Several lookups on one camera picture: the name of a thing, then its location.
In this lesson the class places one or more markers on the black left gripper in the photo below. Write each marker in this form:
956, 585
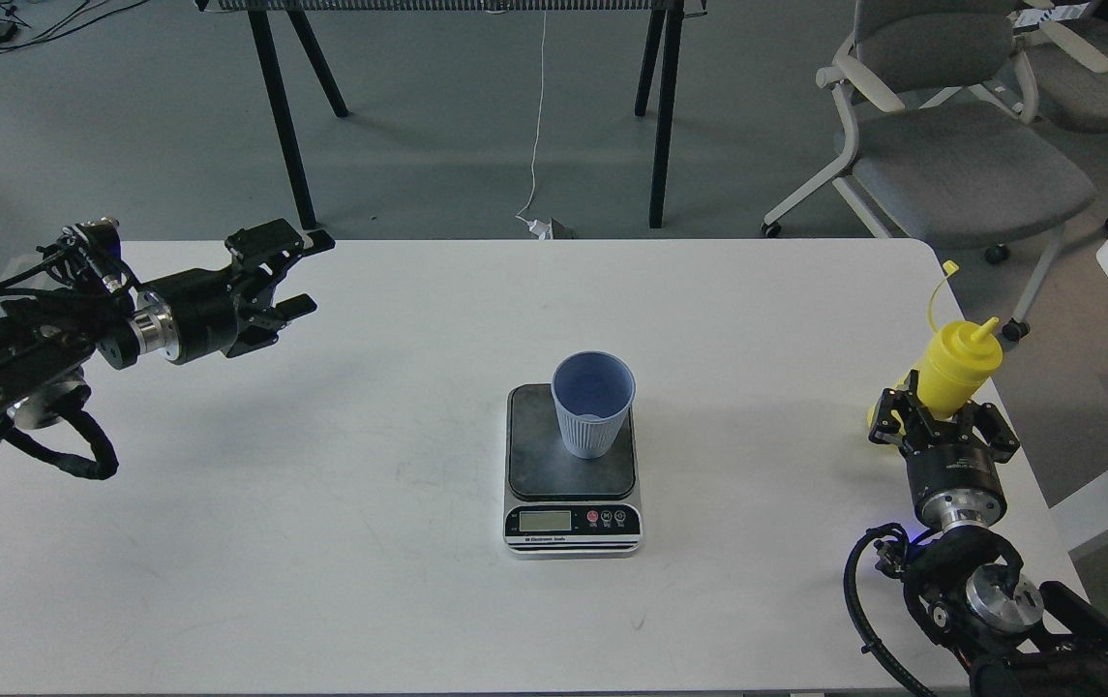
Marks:
189, 314

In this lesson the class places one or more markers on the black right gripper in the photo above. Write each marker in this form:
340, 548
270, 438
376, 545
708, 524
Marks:
952, 477

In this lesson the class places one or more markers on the yellow squeeze bottle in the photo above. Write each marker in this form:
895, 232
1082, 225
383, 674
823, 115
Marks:
960, 357

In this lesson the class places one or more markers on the blue plastic cup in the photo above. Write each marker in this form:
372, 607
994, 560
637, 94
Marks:
593, 393

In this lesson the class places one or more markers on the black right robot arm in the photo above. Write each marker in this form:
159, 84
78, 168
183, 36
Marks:
963, 583

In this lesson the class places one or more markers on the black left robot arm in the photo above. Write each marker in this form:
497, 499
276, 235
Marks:
83, 299

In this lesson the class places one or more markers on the black digital kitchen scale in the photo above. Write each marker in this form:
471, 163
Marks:
558, 506

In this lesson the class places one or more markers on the grey office chair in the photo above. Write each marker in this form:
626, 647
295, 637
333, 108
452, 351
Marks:
936, 101
1068, 49

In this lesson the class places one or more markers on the black leg background table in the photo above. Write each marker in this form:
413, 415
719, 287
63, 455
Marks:
489, 66

